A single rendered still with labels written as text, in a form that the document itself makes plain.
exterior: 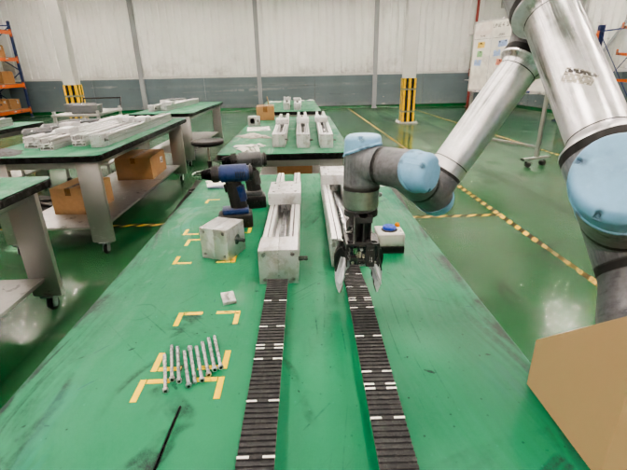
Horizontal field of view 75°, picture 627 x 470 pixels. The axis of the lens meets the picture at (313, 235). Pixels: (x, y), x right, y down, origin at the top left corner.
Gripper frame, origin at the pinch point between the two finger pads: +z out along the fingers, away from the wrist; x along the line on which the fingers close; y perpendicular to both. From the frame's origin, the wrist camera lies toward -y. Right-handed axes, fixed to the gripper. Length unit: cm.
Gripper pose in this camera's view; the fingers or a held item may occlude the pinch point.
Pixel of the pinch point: (357, 286)
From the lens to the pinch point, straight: 98.0
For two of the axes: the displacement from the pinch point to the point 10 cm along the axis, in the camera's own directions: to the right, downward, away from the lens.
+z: 0.2, 9.3, 3.7
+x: 10.0, -0.2, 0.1
